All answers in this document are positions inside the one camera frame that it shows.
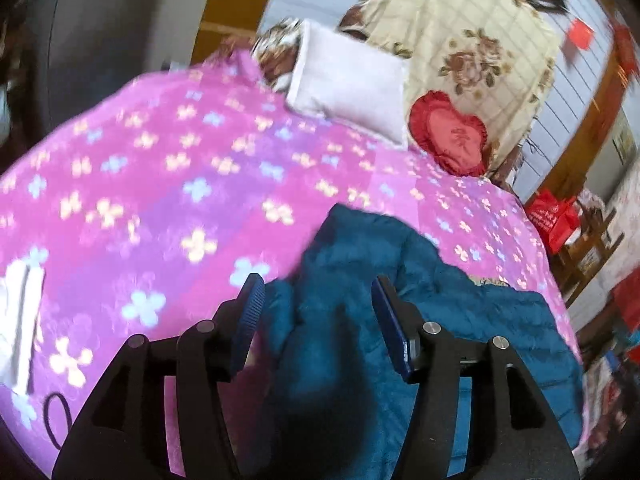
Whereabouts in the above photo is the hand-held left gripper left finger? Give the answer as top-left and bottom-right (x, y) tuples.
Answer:
(52, 272), (266, 480)

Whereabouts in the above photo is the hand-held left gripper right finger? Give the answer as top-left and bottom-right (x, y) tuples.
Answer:
(371, 275), (578, 480)

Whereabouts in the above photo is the teal puffer jacket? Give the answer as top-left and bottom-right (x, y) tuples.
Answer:
(260, 204), (585, 480)

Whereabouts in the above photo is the pink floral bedsheet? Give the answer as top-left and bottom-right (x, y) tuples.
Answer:
(0, 50), (586, 480)

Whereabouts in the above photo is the red shopping bag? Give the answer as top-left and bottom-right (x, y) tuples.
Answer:
(525, 188), (582, 254)

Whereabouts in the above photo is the red heart cushion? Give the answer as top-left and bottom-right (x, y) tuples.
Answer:
(408, 90), (489, 177)

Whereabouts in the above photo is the wooden chair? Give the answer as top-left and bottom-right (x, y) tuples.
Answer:
(554, 199), (622, 307)

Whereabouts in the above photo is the white tissue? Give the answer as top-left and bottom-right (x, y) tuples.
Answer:
(0, 260), (47, 397)

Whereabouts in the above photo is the white pillow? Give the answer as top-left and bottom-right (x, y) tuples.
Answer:
(285, 19), (410, 150)

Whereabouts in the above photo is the brown floral pillow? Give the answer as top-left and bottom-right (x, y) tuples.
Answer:
(249, 17), (307, 92)

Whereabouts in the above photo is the wooden headboard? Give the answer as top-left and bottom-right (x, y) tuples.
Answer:
(192, 0), (640, 211)

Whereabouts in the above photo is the cream floral quilt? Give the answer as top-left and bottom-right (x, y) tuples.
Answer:
(340, 0), (560, 171)

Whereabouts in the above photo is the grey wardrobe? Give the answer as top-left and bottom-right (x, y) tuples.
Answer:
(20, 0), (223, 133)

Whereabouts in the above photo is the red paper square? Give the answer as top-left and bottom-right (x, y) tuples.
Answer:
(565, 19), (597, 52)

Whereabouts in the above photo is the red hanging ornament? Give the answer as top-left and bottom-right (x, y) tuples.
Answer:
(612, 24), (640, 82)

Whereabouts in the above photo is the black hair tie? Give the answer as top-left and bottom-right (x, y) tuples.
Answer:
(43, 393), (77, 450)

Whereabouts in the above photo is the small wall picture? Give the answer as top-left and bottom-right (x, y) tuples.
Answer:
(611, 127), (640, 165)

